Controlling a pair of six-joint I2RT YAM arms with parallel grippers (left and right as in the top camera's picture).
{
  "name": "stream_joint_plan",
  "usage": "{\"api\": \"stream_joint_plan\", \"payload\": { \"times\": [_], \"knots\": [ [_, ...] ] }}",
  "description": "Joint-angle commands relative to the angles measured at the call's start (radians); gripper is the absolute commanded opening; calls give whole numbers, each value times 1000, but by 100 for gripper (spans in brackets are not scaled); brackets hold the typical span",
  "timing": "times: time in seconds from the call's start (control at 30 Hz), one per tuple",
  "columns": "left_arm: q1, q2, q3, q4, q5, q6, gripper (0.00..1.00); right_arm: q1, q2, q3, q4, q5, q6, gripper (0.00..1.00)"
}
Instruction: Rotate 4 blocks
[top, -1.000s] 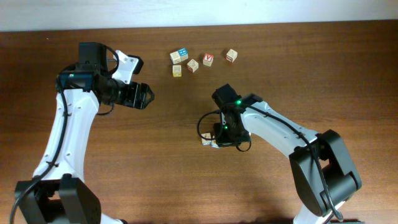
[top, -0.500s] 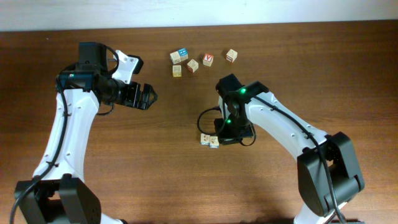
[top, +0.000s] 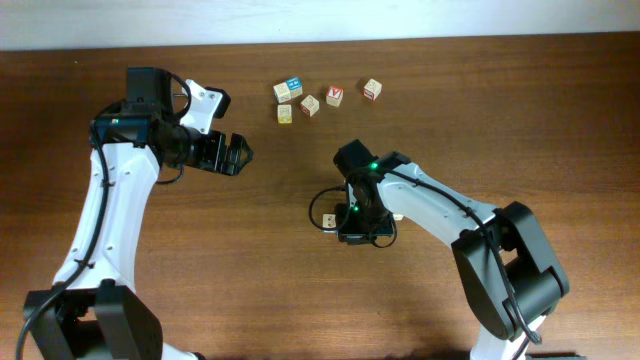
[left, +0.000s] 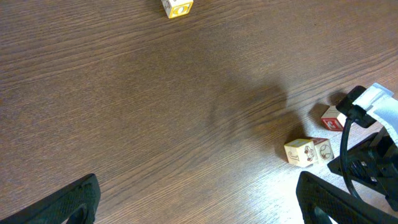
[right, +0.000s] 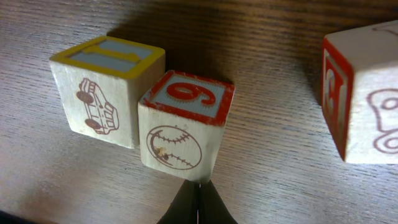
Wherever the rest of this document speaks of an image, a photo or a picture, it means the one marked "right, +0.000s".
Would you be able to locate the wooden block baseball picture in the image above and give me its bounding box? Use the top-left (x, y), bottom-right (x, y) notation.
top-left (138, 70), bottom-right (235, 184)

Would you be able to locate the wooden block green side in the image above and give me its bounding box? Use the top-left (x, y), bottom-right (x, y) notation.
top-left (49, 36), bottom-right (165, 149)

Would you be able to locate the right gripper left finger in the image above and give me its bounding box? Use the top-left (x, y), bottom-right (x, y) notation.
top-left (157, 180), bottom-right (199, 224)

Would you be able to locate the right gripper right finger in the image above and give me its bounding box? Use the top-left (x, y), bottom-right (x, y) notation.
top-left (198, 181), bottom-right (238, 224)

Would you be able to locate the wooden block butterfly picture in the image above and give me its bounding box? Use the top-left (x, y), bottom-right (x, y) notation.
top-left (322, 21), bottom-right (397, 164)

